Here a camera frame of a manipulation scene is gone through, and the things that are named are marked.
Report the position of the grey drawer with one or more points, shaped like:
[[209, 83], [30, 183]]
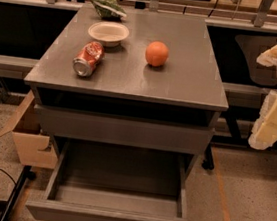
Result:
[[104, 182], [124, 130]]

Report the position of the grey drawer cabinet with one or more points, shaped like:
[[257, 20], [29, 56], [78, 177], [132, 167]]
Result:
[[186, 90]]

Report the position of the grey top drawer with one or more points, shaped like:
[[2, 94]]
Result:
[[124, 130]]

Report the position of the orange fruit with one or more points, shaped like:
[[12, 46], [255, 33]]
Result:
[[156, 54]]

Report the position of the white paper bowl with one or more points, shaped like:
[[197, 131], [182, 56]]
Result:
[[109, 34]]

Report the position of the green chip bag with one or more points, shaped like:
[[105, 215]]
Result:
[[108, 9]]

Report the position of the red soda can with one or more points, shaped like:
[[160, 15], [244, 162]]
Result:
[[88, 58]]

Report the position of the brown cardboard box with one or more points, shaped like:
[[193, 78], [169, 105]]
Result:
[[33, 147]]

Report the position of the black metal floor rail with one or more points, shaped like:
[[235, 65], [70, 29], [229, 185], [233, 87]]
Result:
[[26, 174]]

